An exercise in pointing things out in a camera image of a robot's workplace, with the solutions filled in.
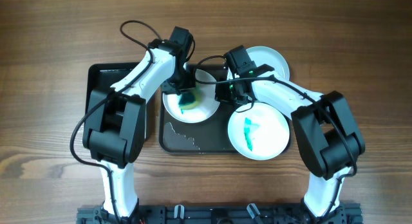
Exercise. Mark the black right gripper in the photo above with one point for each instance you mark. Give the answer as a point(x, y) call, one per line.
point(221, 94)

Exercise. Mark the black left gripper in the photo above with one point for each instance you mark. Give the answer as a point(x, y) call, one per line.
point(189, 82)

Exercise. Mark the white plate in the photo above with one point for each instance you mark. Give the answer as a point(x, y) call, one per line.
point(258, 131)
point(205, 108)
point(273, 61)

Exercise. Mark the green and yellow sponge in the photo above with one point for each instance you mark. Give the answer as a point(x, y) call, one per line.
point(190, 99)

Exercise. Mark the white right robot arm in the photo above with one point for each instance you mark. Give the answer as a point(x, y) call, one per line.
point(326, 132)

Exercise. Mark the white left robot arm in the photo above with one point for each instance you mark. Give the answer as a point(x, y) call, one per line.
point(115, 116)

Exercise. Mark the large dark grey tray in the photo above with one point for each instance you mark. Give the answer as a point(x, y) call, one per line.
point(207, 137)

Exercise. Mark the small black tray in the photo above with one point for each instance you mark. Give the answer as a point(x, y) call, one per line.
point(106, 74)

